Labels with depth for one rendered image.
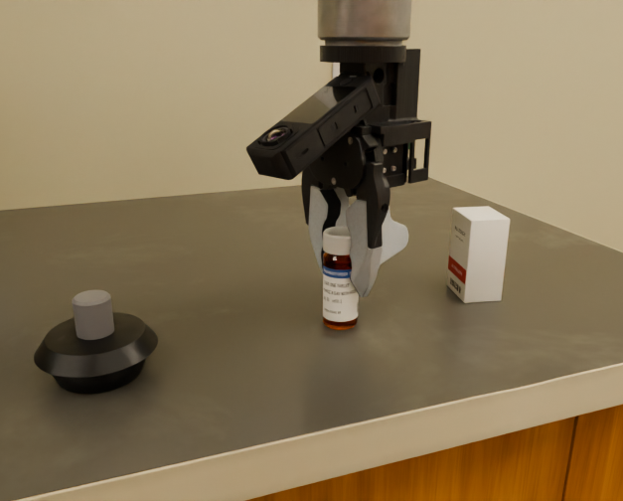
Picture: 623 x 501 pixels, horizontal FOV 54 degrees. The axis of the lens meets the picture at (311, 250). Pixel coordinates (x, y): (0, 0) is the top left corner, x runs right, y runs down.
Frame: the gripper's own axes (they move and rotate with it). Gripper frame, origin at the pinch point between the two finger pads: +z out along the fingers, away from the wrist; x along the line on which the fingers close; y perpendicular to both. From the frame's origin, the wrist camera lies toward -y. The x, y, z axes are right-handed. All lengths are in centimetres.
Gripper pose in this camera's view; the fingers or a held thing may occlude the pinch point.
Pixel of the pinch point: (340, 277)
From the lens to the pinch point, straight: 55.5
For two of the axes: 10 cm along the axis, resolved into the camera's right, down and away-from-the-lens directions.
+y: 7.8, -2.1, 5.9
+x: -6.2, -2.6, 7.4
